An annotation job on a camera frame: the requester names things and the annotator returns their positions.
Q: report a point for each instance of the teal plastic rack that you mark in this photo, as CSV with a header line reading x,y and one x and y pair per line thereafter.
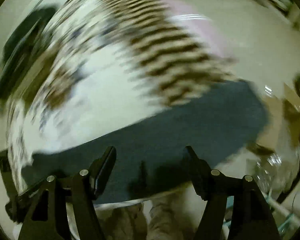
x,y
286,221

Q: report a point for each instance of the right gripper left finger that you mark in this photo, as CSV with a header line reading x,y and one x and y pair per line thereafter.
x,y
47,216

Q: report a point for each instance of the dark green folded blanket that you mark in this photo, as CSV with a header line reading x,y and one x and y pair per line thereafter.
x,y
21,48

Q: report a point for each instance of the dark blue jeans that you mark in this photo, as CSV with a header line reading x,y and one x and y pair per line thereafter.
x,y
150,152

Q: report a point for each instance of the floral bed blanket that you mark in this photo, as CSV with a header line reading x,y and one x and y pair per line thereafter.
x,y
103,65

